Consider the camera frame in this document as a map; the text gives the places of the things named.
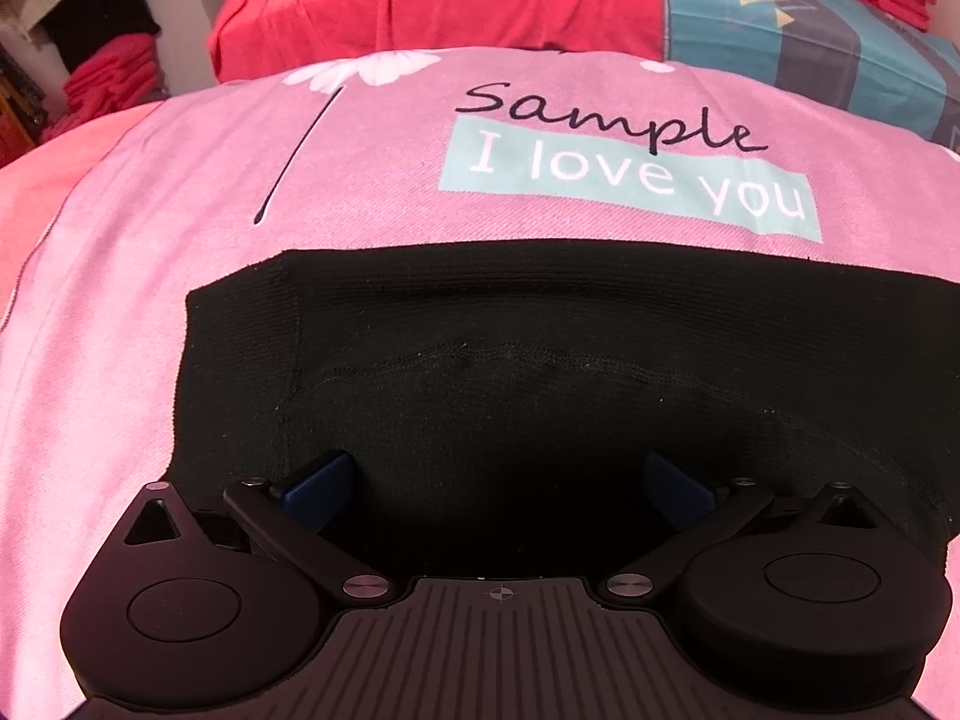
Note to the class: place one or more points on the black pants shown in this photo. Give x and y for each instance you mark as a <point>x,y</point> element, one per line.
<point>525,360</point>

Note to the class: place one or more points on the pile of red cloths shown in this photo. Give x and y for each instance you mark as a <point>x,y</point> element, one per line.
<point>112,79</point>

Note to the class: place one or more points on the blue grey striped pillow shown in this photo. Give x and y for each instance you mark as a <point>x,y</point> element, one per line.
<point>825,52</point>

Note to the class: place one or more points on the red bed sheet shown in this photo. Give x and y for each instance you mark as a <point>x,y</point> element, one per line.
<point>450,0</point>

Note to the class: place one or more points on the salmon bed sheet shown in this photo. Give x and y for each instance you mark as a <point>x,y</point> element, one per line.
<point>52,195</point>

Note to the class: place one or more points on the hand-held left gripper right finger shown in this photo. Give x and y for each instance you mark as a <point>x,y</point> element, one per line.
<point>679,491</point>

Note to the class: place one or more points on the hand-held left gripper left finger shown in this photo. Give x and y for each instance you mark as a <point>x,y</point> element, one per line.
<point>315,487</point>

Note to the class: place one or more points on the pink printed blanket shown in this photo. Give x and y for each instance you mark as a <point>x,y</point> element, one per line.
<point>225,240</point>

